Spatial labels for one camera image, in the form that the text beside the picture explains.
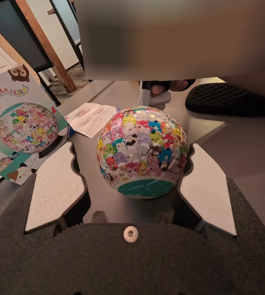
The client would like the colourful cardboard puzzle box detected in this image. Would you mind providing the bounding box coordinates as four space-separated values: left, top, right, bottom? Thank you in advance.
0 63 74 186

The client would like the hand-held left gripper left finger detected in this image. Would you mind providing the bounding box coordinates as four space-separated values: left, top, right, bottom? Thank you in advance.
24 142 92 233

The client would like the folded white instruction leaflet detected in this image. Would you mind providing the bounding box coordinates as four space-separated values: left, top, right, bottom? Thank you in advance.
64 102 120 139

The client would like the black mesh pad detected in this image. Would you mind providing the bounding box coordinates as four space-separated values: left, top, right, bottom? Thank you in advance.
185 83 265 117

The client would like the person's right forearm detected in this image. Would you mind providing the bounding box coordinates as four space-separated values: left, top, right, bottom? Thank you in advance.
222 73 265 100

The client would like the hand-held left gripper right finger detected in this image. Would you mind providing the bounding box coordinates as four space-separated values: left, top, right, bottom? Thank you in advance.
173 143 237 237

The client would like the colourful puzzle ball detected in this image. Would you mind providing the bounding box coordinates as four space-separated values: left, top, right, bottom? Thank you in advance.
97 106 189 200

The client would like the person's right hand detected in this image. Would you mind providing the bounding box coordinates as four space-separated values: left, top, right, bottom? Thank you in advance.
151 79 189 95

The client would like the wooden post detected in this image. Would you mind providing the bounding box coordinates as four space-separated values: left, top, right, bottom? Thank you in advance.
15 0 78 93

